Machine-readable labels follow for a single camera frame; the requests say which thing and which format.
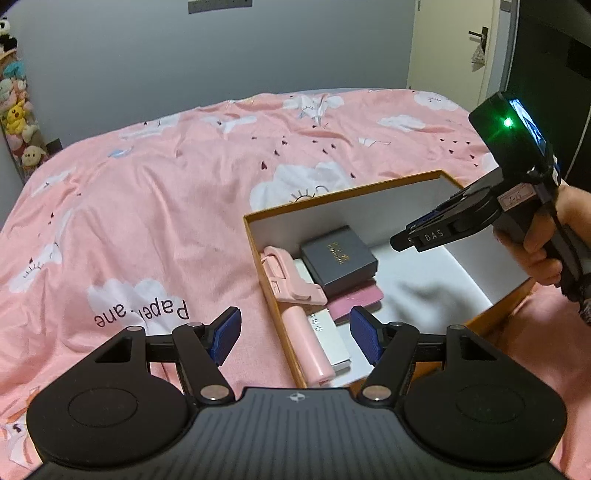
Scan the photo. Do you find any pink card wallet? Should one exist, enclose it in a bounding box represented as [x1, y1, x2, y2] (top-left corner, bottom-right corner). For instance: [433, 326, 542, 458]
[327, 281, 384, 323]

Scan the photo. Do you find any orange cardboard box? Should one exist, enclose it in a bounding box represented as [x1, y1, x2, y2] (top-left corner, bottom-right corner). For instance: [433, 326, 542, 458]
[242, 169, 539, 389]

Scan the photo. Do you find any white small box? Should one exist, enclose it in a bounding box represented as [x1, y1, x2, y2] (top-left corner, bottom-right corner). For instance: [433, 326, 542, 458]
[294, 259, 351, 375]

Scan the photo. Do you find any right human hand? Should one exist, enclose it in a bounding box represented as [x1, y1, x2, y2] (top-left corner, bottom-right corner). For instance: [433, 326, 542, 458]
[494, 183, 590, 286]

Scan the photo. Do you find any pink patterned bed sheet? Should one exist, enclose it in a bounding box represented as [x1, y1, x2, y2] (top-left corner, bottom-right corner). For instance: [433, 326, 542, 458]
[1, 90, 590, 479]

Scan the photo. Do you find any hanging plush toy collection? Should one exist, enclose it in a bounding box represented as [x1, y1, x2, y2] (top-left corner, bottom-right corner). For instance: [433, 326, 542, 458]
[0, 17, 49, 182]

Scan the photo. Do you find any white door with handle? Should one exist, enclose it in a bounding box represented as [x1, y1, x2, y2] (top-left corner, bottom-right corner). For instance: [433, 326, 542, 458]
[408, 0, 502, 111]

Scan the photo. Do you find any dark navy gift box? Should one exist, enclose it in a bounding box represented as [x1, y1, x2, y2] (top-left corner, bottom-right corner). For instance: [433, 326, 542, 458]
[300, 226, 379, 299]

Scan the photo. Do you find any pink phone holder stick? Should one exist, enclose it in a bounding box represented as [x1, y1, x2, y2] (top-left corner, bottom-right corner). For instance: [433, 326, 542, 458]
[260, 246, 335, 386]

